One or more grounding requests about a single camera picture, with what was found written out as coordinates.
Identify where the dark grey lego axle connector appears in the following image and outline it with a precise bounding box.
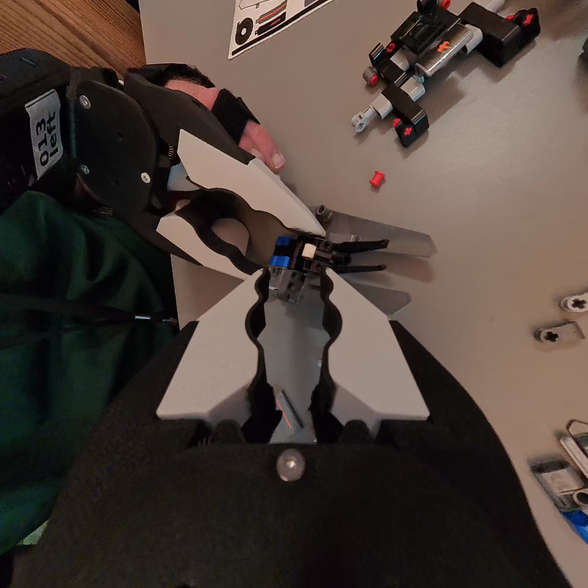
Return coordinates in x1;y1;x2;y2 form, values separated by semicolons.
534;322;586;344

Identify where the black grey lego module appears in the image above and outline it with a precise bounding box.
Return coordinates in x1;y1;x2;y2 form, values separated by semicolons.
351;0;542;149

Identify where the person's green shirt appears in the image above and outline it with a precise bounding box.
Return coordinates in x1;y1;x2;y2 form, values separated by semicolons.
0;190;180;556

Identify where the grey lego frame assembly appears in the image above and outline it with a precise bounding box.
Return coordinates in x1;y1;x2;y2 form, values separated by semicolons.
527;418;588;545

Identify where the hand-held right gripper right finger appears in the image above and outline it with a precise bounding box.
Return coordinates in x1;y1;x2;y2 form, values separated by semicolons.
309;266;431;444

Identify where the dark tile with orange stripe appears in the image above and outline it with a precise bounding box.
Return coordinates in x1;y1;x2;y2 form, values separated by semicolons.
271;386;305;437

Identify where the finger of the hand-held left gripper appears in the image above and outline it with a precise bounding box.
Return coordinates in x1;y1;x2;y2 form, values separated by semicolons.
156;190;276;281
177;129;327;237

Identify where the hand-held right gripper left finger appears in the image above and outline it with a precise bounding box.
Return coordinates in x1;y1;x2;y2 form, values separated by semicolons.
156;269;283;444

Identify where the wooden beam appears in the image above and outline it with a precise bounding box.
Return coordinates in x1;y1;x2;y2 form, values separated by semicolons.
0;0;147;76

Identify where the lego sticker sheet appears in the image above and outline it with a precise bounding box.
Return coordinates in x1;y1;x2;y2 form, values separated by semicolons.
227;0;334;59

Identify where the grey black lego subassembly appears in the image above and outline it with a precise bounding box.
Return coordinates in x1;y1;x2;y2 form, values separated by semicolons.
269;204;437;318

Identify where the black drawstring cord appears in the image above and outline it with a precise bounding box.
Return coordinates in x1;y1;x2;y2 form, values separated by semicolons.
0;292;179;350

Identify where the person's left hand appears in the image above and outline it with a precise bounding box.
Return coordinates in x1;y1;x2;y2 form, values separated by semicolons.
163;78;286;253

